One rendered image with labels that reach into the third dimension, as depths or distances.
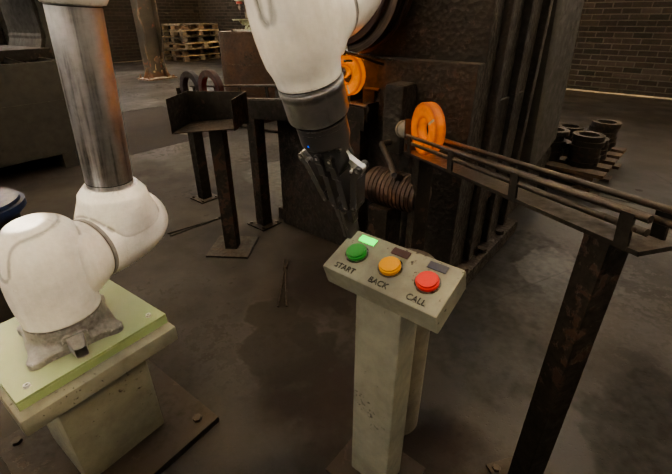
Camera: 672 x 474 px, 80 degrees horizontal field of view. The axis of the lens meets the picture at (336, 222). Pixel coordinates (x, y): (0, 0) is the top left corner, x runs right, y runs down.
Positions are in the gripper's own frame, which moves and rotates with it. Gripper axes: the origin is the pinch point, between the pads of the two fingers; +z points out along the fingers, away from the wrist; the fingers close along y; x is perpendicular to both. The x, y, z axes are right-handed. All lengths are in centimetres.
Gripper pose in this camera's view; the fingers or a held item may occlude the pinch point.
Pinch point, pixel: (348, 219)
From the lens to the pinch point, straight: 71.0
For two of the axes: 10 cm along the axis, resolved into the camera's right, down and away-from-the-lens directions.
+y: -7.7, -2.9, 5.7
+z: 2.2, 7.2, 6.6
